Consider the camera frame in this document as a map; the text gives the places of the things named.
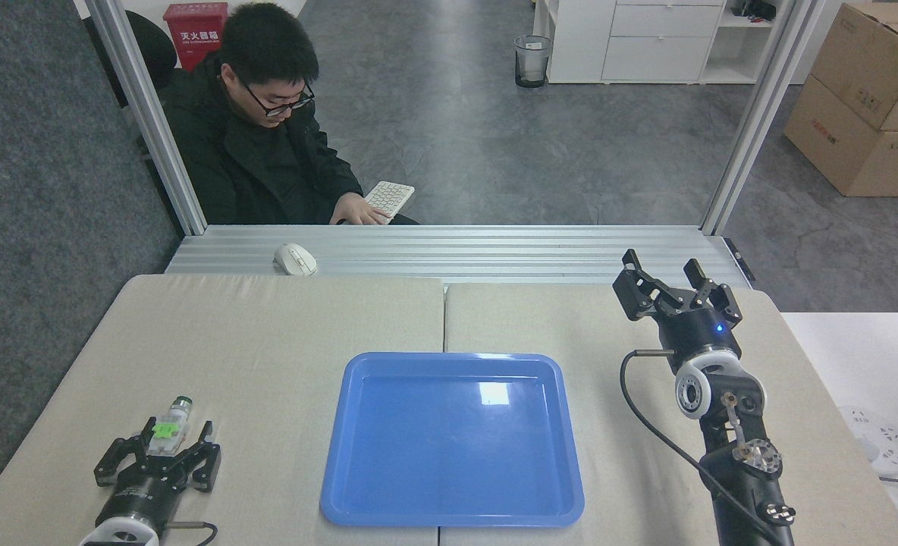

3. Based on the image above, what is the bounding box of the white power strip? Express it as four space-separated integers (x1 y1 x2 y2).
836 405 898 479

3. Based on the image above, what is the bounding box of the white drawer cabinet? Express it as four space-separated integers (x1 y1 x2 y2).
532 0 799 86

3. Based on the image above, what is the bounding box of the white computer mouse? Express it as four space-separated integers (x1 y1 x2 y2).
273 243 319 277

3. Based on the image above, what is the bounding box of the beige table mat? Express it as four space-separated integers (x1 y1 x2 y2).
438 282 898 546
0 275 447 546

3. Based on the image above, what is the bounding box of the person's left hand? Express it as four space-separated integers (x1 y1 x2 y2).
330 192 391 227

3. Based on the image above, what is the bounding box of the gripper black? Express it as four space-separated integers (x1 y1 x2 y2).
612 249 744 375
93 421 222 527

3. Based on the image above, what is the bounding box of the blue plastic tray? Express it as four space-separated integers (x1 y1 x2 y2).
319 351 586 529

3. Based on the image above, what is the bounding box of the person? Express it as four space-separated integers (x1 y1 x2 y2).
157 2 419 227

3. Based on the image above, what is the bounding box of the small black device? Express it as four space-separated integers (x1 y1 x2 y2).
731 0 777 22

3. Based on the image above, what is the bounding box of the red fire extinguisher box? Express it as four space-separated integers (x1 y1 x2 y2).
162 2 230 73

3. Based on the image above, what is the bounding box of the grey mesh waste bin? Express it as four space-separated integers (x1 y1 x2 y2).
514 35 554 89

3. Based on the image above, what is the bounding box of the white side table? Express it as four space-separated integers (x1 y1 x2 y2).
779 311 898 546

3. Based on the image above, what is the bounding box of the white keyboard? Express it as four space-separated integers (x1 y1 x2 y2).
363 180 416 223

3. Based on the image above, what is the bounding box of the black office chair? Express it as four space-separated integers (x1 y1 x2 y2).
83 9 184 111

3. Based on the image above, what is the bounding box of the silver aluminium rail frame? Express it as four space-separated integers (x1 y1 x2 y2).
165 224 755 290

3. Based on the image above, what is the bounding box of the small cardboard box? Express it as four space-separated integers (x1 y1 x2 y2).
809 2 898 133

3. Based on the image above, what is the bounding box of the large cardboard box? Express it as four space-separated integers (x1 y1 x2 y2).
783 74 898 199

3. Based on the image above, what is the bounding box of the switch part with green tab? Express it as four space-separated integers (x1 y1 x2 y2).
146 395 195 457

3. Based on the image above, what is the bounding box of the silver aluminium post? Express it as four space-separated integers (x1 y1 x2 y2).
699 0 826 237
85 0 209 237

